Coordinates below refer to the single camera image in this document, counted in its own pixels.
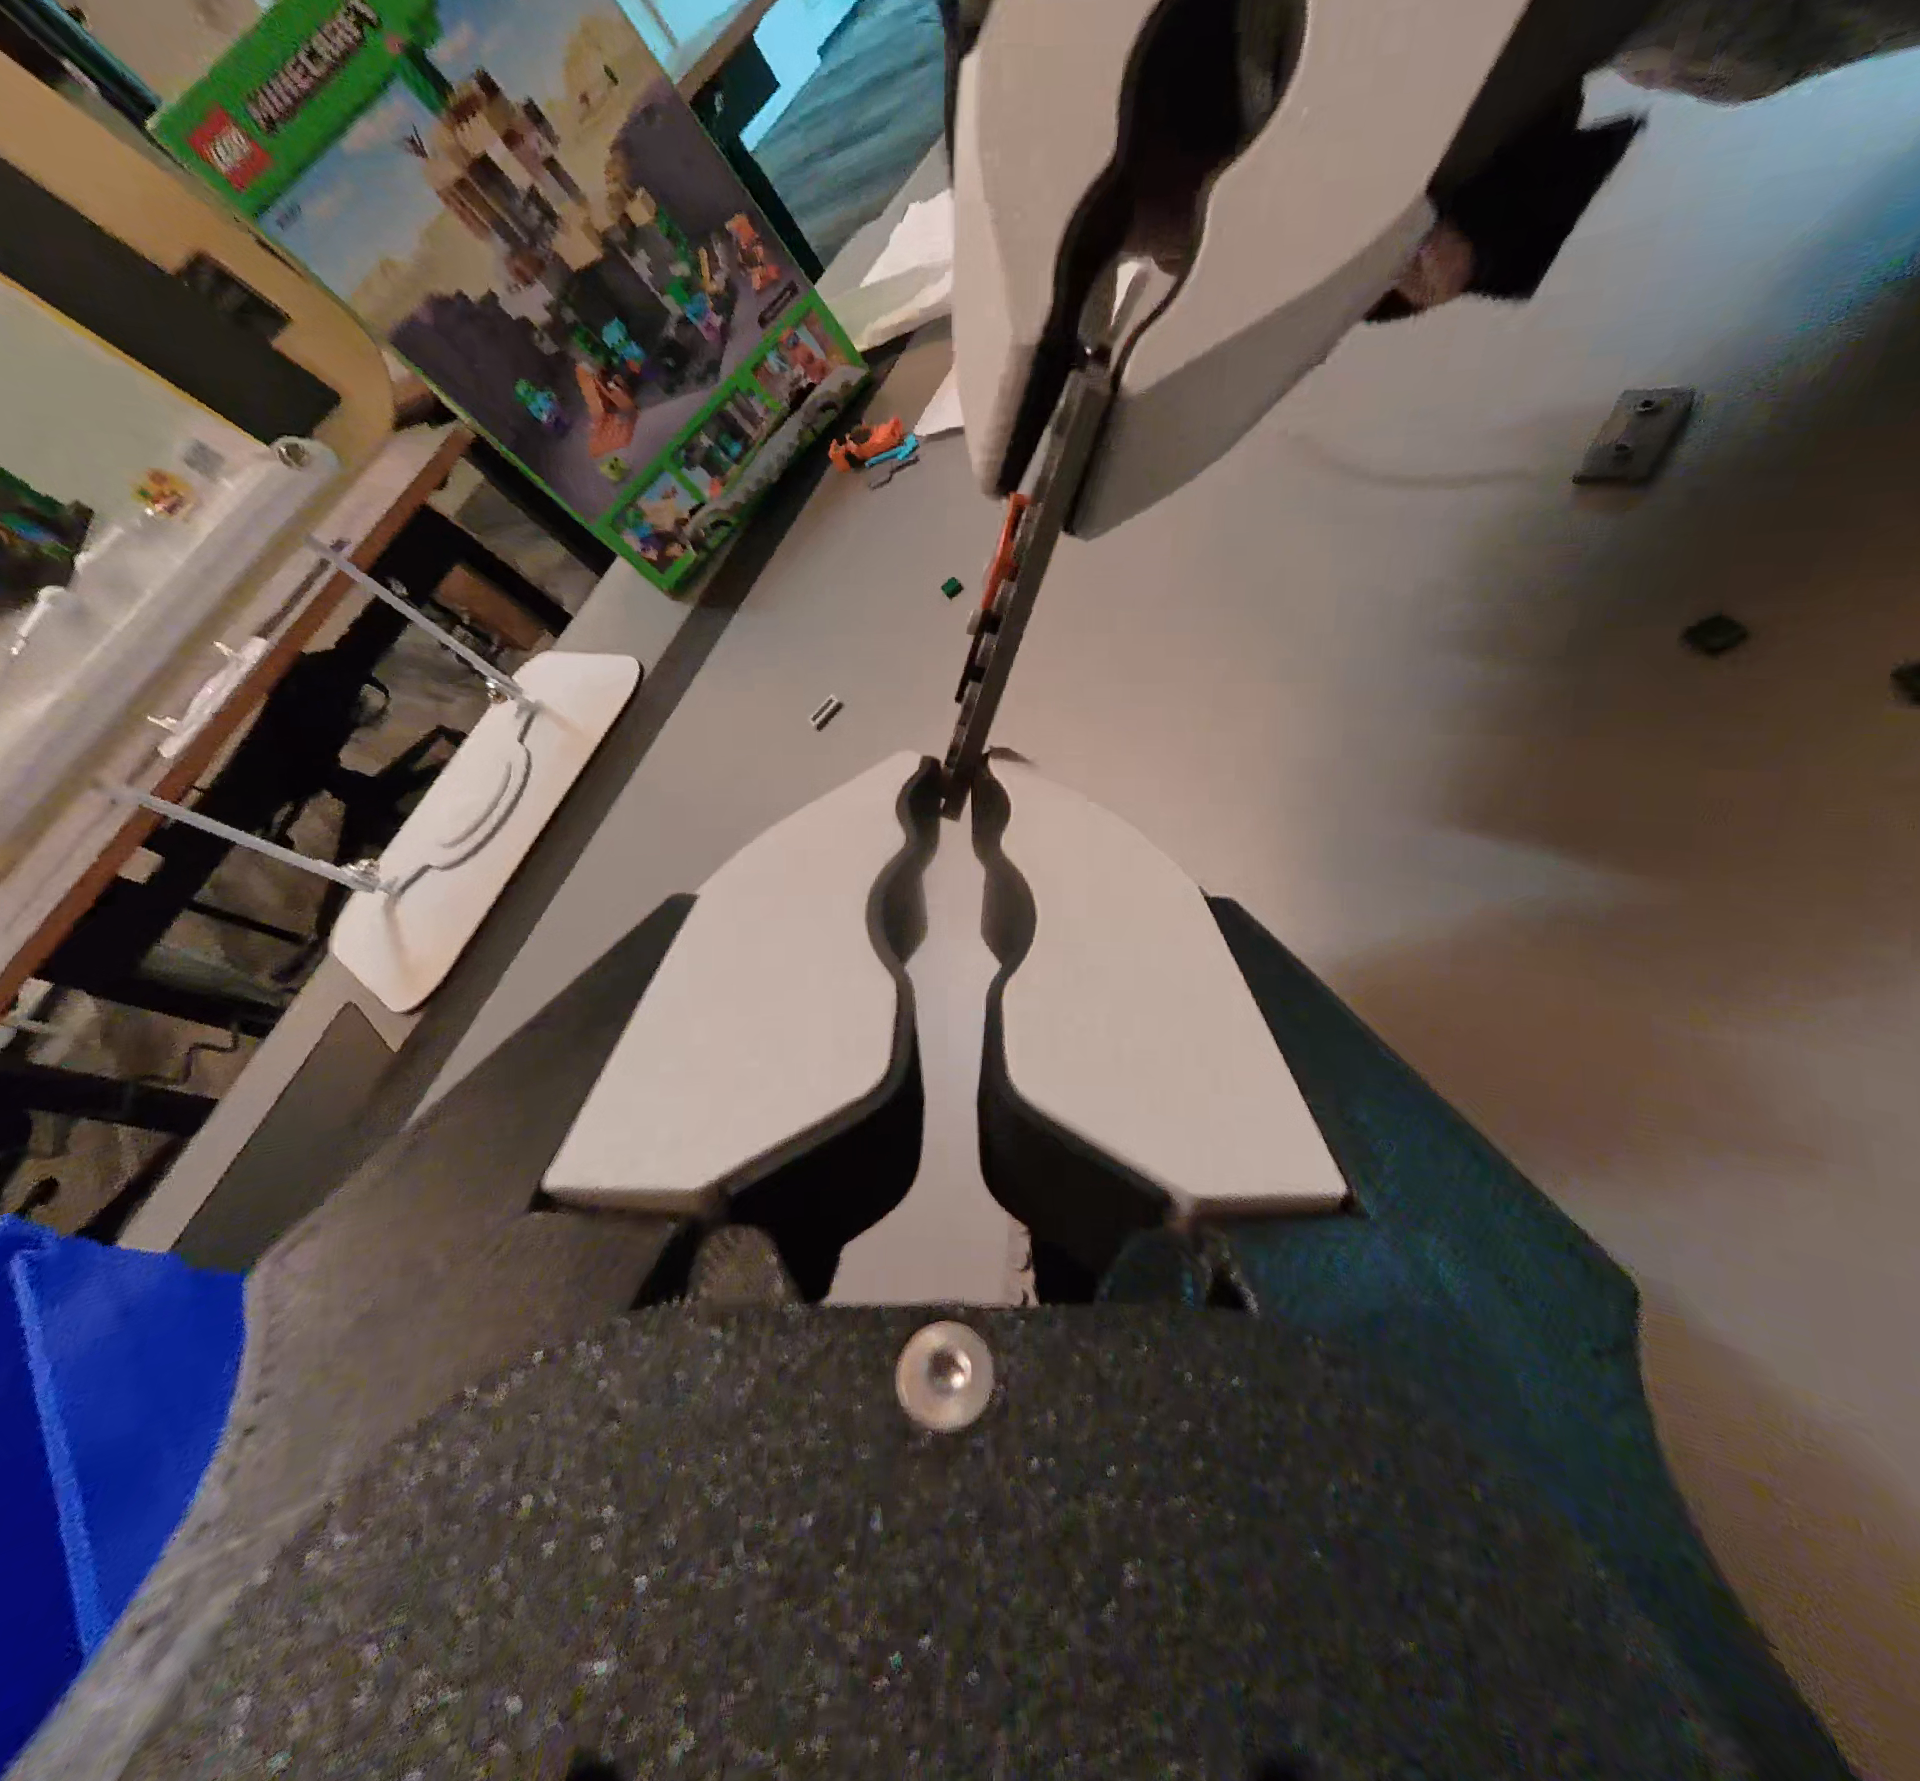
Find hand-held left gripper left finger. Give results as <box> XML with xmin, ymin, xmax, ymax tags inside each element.
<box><xmin>539</xmin><ymin>748</ymin><xmax>926</xmax><ymax>1302</ymax></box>

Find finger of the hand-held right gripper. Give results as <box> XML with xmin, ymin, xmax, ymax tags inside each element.
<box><xmin>1062</xmin><ymin>0</ymin><xmax>1617</xmax><ymax>542</ymax></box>
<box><xmin>951</xmin><ymin>0</ymin><xmax>1278</xmax><ymax>500</ymax></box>

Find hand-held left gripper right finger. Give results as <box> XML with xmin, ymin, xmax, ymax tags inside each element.
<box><xmin>974</xmin><ymin>750</ymin><xmax>1349</xmax><ymax>1306</ymax></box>

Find large dark grey lego plate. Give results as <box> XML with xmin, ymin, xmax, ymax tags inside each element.
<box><xmin>941</xmin><ymin>362</ymin><xmax>1120</xmax><ymax>822</ymax></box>

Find blue plastic storage bin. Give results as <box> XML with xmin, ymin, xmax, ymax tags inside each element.
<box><xmin>0</xmin><ymin>1211</ymin><xmax>252</xmax><ymax>1725</ymax></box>

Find orange and teal lego assembly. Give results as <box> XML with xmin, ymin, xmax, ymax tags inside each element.
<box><xmin>826</xmin><ymin>415</ymin><xmax>924</xmax><ymax>491</ymax></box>

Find colourful lego box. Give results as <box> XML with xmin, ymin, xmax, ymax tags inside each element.
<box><xmin>148</xmin><ymin>0</ymin><xmax>876</xmax><ymax>600</ymax></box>

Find person's right hand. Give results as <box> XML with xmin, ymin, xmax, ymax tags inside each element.
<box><xmin>1377</xmin><ymin>226</ymin><xmax>1480</xmax><ymax>319</ymax></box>

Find white crumpled paper bag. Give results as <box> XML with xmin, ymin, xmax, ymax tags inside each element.
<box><xmin>852</xmin><ymin>189</ymin><xmax>962</xmax><ymax>353</ymax></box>

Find brown-edged office desk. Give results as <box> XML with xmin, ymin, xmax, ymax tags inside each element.
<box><xmin>665</xmin><ymin>0</ymin><xmax>799</xmax><ymax>107</ymax></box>

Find white stand base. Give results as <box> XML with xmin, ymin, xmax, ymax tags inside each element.
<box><xmin>96</xmin><ymin>534</ymin><xmax>646</xmax><ymax>1018</ymax></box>

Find wood-rimmed panel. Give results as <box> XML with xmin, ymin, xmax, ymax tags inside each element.
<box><xmin>0</xmin><ymin>47</ymin><xmax>401</xmax><ymax>912</ymax></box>

